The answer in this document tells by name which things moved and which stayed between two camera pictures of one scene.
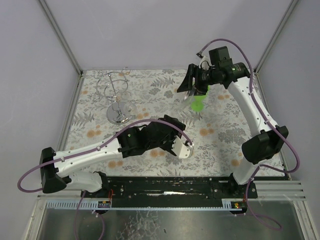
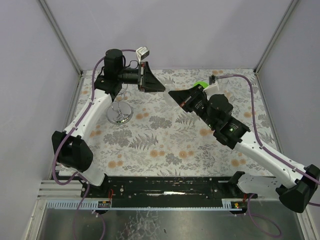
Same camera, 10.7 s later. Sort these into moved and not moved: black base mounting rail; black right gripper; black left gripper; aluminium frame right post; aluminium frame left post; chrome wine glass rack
Moved: black right gripper; black left gripper
Not moved: aluminium frame right post; black base mounting rail; chrome wine glass rack; aluminium frame left post
